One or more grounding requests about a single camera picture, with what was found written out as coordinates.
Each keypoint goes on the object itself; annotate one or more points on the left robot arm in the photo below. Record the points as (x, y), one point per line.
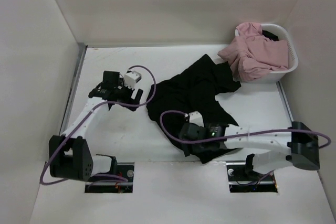
(69, 153)

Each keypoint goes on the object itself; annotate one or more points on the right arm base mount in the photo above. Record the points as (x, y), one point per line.
(241, 181)

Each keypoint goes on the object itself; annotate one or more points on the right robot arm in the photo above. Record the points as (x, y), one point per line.
(295, 146)

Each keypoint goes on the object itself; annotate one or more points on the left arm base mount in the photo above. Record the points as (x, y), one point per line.
(121, 183)

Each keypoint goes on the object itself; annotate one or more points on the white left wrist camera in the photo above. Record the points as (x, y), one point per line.
(131, 78)

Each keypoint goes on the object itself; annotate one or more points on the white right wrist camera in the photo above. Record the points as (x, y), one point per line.
(194, 118)

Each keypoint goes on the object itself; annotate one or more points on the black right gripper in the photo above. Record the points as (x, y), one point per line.
(187, 149)

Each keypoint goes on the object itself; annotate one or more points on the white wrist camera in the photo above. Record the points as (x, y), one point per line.
(131, 78)
(194, 118)

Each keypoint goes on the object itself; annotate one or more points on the white laundry basket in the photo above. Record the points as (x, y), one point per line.
(279, 31)

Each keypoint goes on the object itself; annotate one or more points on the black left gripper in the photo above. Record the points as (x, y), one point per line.
(129, 99)

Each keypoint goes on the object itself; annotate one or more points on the black garment in basket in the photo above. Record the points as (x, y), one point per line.
(270, 35)

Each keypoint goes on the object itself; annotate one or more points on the aluminium left table rail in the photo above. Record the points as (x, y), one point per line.
(73, 87)

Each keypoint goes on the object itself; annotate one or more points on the pink garment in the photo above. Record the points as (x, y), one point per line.
(252, 56)

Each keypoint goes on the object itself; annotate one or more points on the black trousers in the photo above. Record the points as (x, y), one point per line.
(192, 90)

